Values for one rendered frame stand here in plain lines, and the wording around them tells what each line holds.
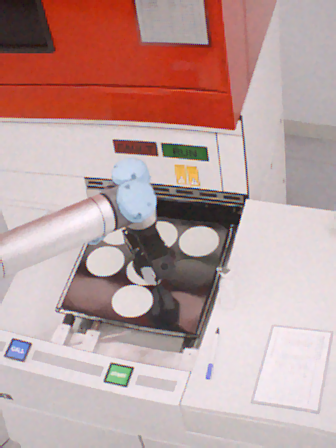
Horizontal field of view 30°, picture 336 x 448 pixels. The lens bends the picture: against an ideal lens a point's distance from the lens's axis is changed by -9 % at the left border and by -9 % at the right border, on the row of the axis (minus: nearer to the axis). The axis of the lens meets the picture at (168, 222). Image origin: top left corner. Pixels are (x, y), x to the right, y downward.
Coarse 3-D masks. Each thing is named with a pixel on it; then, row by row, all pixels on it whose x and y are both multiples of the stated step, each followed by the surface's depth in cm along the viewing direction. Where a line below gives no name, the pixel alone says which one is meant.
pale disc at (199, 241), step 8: (192, 232) 173; (200, 232) 172; (208, 232) 172; (184, 240) 171; (192, 240) 171; (200, 240) 170; (208, 240) 170; (216, 240) 170; (184, 248) 169; (192, 248) 169; (200, 248) 169; (208, 248) 168
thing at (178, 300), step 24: (192, 264) 165; (216, 264) 164; (72, 288) 164; (96, 288) 164; (120, 288) 163; (168, 288) 161; (192, 288) 160; (96, 312) 158; (168, 312) 156; (192, 312) 155
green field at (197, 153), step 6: (162, 144) 164; (168, 150) 165; (174, 150) 164; (180, 150) 164; (186, 150) 163; (192, 150) 163; (198, 150) 162; (204, 150) 161; (168, 156) 166; (174, 156) 166; (180, 156) 165; (186, 156) 165; (192, 156) 164; (198, 156) 164; (204, 156) 163
